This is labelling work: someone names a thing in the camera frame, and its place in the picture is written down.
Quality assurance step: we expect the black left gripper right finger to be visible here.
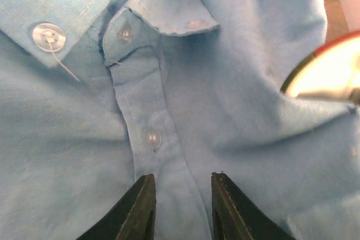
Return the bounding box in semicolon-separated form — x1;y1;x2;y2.
211;173;294;240

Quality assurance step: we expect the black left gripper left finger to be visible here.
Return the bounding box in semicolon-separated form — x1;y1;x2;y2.
78;174;156;240

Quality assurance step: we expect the light blue button shirt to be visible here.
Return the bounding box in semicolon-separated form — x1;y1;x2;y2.
1;0;359;239

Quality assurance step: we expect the orange white round brooch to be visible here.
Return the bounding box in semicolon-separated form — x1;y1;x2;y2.
281;30;359;105

